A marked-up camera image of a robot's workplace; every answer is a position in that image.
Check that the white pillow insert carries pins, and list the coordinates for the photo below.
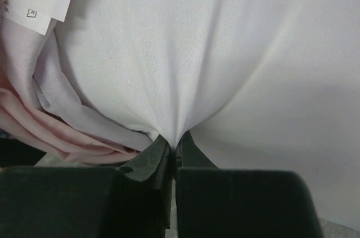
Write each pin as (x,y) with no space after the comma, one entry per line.
(260,84)

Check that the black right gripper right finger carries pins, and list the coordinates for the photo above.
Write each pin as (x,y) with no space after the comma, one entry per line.
(214,202)

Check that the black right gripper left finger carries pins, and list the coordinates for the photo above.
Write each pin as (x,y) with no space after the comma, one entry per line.
(132,200)

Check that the pink pillowcase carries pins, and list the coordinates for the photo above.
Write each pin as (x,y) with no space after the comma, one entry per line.
(40,107)

